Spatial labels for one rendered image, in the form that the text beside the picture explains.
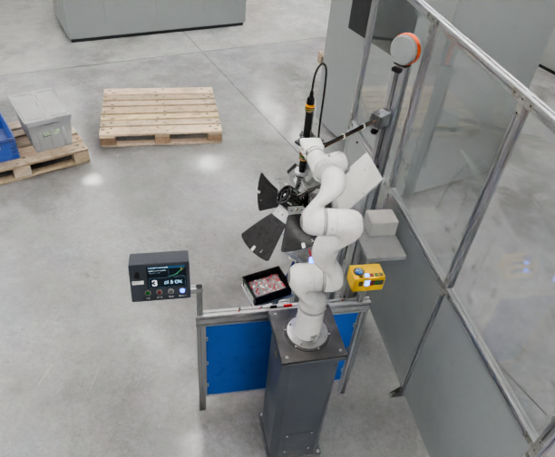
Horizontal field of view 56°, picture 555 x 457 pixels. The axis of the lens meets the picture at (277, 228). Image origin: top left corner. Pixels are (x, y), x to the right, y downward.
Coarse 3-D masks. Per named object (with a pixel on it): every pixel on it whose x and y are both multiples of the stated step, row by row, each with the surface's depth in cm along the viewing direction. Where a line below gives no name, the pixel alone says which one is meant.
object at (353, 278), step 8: (368, 264) 260; (376, 264) 261; (352, 272) 255; (368, 272) 256; (376, 272) 256; (352, 280) 255; (360, 280) 252; (368, 280) 253; (384, 280) 256; (352, 288) 256; (360, 288) 256; (368, 288) 257; (376, 288) 259
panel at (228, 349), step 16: (336, 320) 278; (352, 320) 280; (208, 336) 267; (224, 336) 270; (240, 336) 272; (256, 336) 275; (352, 336) 290; (208, 352) 276; (224, 352) 278; (240, 352) 281; (256, 352) 284; (208, 368) 286; (224, 368) 288; (240, 368) 291; (256, 368) 294; (208, 384) 295; (224, 384) 299; (240, 384) 302; (256, 384) 305
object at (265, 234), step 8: (272, 216) 279; (256, 224) 282; (264, 224) 280; (272, 224) 279; (280, 224) 278; (248, 232) 284; (256, 232) 282; (264, 232) 280; (272, 232) 279; (280, 232) 278; (248, 240) 283; (256, 240) 281; (264, 240) 280; (272, 240) 279; (256, 248) 281; (264, 248) 279; (272, 248) 278; (264, 256) 278
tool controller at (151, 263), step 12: (156, 252) 232; (168, 252) 233; (180, 252) 233; (132, 264) 222; (144, 264) 223; (156, 264) 224; (168, 264) 225; (180, 264) 226; (132, 276) 224; (144, 276) 225; (156, 276) 226; (168, 276) 227; (180, 276) 228; (132, 288) 227; (144, 288) 228; (156, 288) 229; (168, 288) 230; (132, 300) 229; (144, 300) 230
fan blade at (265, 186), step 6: (258, 180) 304; (264, 180) 298; (258, 186) 304; (264, 186) 298; (270, 186) 291; (264, 192) 299; (270, 192) 292; (276, 192) 287; (258, 198) 305; (264, 198) 300; (270, 198) 294; (276, 198) 290; (258, 204) 306; (264, 204) 302; (270, 204) 297; (276, 204) 292
